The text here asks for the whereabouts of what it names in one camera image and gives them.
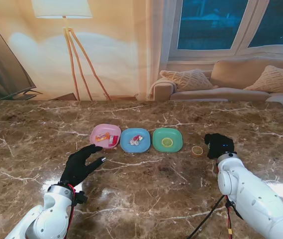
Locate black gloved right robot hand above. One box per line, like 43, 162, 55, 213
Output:
204, 133, 235, 160

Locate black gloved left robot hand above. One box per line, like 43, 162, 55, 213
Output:
59, 144, 107, 187

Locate yellow lemon slice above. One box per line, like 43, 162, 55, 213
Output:
161, 137, 174, 148

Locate clear small candy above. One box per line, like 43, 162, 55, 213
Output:
129, 134, 144, 146

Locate orange citrus slice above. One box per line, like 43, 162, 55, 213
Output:
191, 145, 204, 157

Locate pink square plastic dish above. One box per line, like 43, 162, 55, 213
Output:
90, 123, 121, 150

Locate green square plastic dish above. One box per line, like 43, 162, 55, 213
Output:
152, 127, 184, 153

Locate blue square plastic dish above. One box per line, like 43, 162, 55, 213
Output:
120, 127, 152, 153

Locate beige sofa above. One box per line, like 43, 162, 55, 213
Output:
150, 57, 283, 115

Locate cream knitted cushion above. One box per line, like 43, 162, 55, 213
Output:
244, 65, 283, 93
160, 69, 218, 92

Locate cream throw blanket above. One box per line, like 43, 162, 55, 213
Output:
149, 77, 178, 98

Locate white framed window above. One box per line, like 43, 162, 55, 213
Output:
168, 0, 283, 60

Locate wooden tripod floor lamp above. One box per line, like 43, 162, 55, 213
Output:
31, 0, 112, 102

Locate red black left arm cables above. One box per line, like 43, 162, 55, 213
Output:
65, 183, 89, 239

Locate red black arm cables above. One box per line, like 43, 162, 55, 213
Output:
186, 194, 244, 239
65, 183, 89, 239

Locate red black right arm cables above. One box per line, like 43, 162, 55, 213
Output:
186, 194, 244, 239

